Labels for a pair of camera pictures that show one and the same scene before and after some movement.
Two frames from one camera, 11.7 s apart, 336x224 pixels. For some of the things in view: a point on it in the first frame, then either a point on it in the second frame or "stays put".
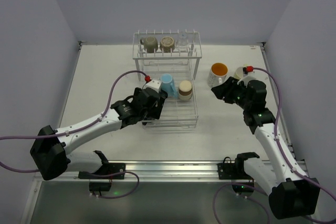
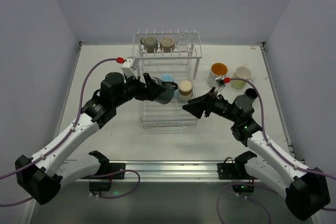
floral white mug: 217,74 stays put
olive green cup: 150,43 stays put
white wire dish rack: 171,55 stays put
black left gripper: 158,105 to 144,89
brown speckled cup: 167,42 stays put
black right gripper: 227,93 to 208,106
